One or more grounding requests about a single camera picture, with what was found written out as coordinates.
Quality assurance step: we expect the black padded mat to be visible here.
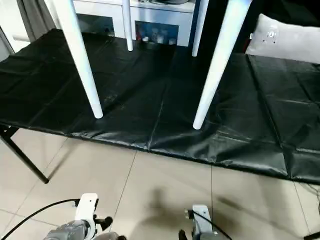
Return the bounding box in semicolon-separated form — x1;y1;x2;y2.
0;27;320;186

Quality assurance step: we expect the white cabinet with glass doors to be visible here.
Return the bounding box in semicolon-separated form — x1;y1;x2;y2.
43;0;201;48

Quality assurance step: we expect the grey curtain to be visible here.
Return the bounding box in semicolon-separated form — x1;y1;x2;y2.
17;0;56;42

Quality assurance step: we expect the grey pillow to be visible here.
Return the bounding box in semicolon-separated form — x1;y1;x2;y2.
244;13;320;65

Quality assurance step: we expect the dark round object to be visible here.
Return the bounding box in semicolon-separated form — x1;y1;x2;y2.
149;0;190;6

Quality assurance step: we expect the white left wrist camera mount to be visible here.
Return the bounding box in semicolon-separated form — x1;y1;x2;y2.
74;192;100;237

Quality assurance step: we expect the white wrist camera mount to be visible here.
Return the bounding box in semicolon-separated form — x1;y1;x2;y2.
74;192;100;237
184;204;216;240

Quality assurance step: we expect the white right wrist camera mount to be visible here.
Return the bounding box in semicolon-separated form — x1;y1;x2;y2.
184;204;216;240

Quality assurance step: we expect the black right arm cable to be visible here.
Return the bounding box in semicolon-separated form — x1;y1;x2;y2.
187;209;233;240

